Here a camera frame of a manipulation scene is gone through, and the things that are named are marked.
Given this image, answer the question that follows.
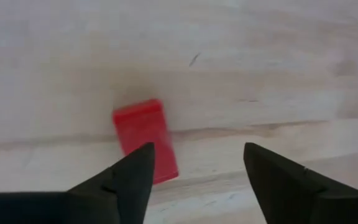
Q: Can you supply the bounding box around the red plastic box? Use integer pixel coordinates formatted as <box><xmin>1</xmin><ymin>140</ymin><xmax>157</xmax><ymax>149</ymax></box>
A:
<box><xmin>111</xmin><ymin>98</ymin><xmax>180</xmax><ymax>185</ymax></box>

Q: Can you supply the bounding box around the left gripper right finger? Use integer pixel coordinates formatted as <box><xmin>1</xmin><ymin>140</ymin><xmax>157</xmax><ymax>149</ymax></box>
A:
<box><xmin>243</xmin><ymin>142</ymin><xmax>358</xmax><ymax>224</ymax></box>

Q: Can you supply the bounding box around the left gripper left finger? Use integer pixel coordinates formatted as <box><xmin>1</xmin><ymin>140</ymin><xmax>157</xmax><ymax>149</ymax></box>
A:
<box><xmin>0</xmin><ymin>142</ymin><xmax>156</xmax><ymax>224</ymax></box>

